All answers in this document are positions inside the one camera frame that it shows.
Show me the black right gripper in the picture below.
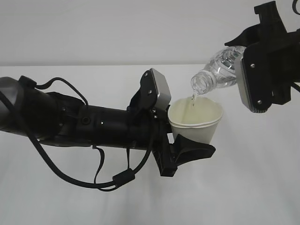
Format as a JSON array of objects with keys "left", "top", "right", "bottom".
[{"left": 224, "top": 1, "right": 300, "bottom": 105}]

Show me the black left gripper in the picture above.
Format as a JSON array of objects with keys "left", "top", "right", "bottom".
[{"left": 133, "top": 109, "right": 216, "bottom": 176}]

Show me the white paper cup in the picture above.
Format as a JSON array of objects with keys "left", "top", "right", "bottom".
[
  {"left": 168, "top": 97, "right": 223, "bottom": 126},
  {"left": 169, "top": 117, "right": 222, "bottom": 144}
]

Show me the clear green-label water bottle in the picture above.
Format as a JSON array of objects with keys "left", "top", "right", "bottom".
[{"left": 191, "top": 45, "right": 246, "bottom": 95}]

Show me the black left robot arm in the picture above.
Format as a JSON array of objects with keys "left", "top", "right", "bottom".
[{"left": 0, "top": 70, "right": 215, "bottom": 177}]

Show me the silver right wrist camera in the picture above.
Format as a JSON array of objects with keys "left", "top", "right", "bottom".
[{"left": 234, "top": 44, "right": 273, "bottom": 113}]

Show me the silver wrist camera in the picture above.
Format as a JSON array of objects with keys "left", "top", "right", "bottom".
[
  {"left": 234, "top": 44, "right": 273, "bottom": 113},
  {"left": 128, "top": 68, "right": 172, "bottom": 116}
]

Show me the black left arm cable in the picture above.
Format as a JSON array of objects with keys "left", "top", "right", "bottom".
[{"left": 0, "top": 77, "right": 155, "bottom": 190}]

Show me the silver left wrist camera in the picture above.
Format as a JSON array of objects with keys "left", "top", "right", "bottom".
[{"left": 128, "top": 68, "right": 172, "bottom": 116}]

